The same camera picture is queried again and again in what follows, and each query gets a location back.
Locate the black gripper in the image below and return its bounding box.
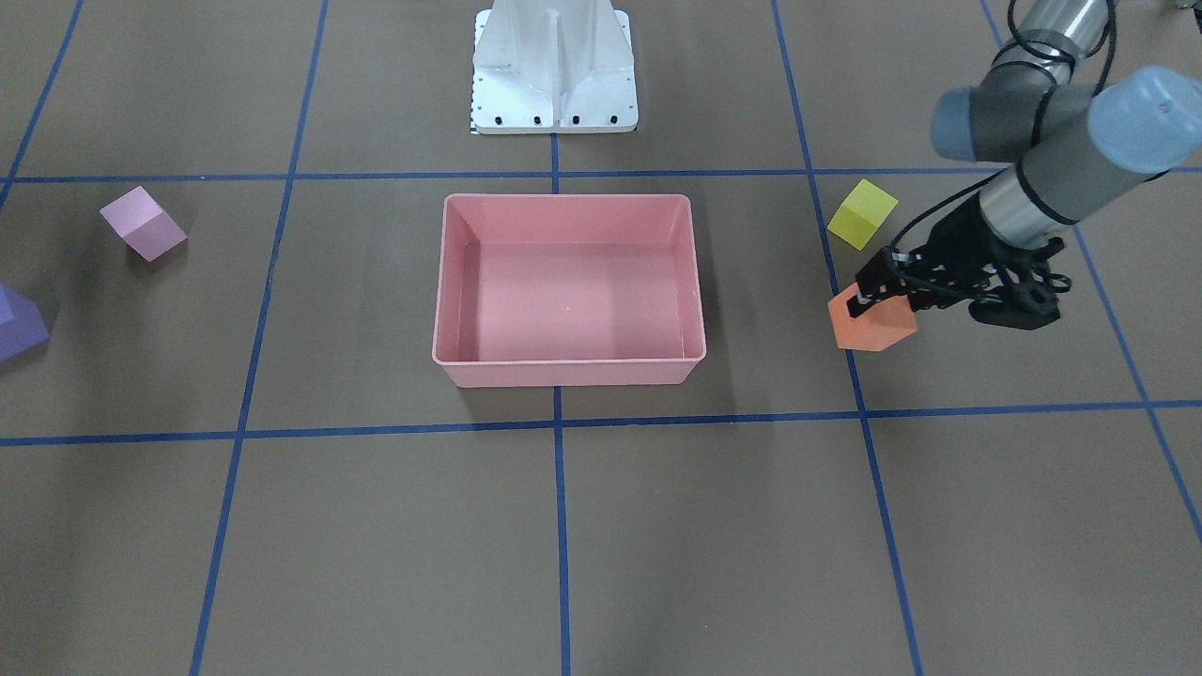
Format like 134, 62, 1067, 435
855, 198, 1071, 330

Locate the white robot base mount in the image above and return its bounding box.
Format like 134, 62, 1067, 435
470, 1, 639, 134

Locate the yellow foam block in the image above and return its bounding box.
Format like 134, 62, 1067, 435
825, 179, 899, 250

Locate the light pink foam block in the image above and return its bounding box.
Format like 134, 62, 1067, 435
100, 186, 188, 262

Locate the purple foam block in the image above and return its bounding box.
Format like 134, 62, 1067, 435
1, 285, 49, 362

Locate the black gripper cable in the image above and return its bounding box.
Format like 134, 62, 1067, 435
887, 0, 1118, 259

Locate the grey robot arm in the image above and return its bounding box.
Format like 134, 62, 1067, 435
840, 1, 1201, 330

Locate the orange foam block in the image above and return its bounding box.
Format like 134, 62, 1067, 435
825, 283, 920, 352

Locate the pink plastic bin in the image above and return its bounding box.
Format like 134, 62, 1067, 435
432, 192, 707, 389

